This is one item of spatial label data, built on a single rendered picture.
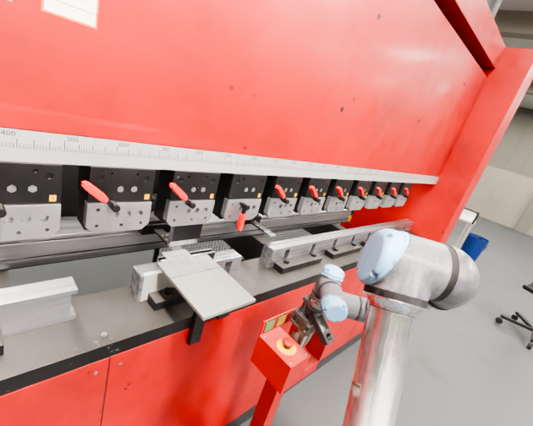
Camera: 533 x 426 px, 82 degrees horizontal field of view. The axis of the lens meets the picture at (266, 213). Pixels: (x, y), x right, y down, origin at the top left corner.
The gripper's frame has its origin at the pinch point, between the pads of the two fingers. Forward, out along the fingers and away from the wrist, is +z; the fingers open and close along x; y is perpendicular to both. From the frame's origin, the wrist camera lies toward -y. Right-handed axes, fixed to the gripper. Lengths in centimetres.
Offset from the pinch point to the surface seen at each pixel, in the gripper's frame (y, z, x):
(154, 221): 55, -25, 38
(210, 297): 13.7, -25.9, 39.8
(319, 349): -4.8, -2.0, -4.5
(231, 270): 32.0, -15.8, 15.5
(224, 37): 37, -88, 40
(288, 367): -5.1, -4.6, 15.1
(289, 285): 19.6, -11.9, -7.8
